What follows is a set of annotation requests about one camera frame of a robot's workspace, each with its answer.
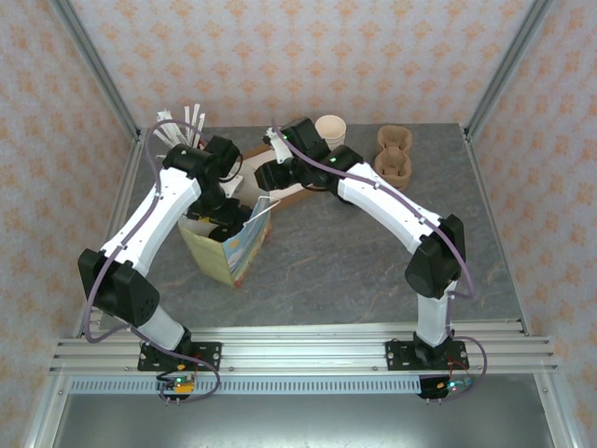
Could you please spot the printed paper takeout bag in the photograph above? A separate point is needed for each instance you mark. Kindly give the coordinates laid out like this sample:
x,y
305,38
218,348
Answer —
x,y
242,252

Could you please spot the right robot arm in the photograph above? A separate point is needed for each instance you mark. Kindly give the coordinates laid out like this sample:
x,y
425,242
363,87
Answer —
x,y
387,200

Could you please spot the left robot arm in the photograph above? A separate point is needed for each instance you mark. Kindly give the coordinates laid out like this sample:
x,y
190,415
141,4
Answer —
x,y
149,219

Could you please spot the shallow cardboard box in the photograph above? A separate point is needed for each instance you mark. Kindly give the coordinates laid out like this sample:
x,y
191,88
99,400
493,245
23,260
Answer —
x,y
249,175

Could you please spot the pulp cup carrier stack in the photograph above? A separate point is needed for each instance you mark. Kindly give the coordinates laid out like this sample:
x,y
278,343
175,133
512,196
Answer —
x,y
394,161

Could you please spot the grey metal panel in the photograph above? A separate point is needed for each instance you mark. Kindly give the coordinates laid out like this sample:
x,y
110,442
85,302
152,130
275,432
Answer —
x,y
298,424

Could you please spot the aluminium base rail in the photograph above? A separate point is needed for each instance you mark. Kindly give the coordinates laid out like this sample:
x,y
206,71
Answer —
x,y
303,350

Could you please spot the aluminium frame post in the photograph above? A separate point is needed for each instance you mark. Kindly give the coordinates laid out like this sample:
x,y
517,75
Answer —
x,y
508,65
96,65

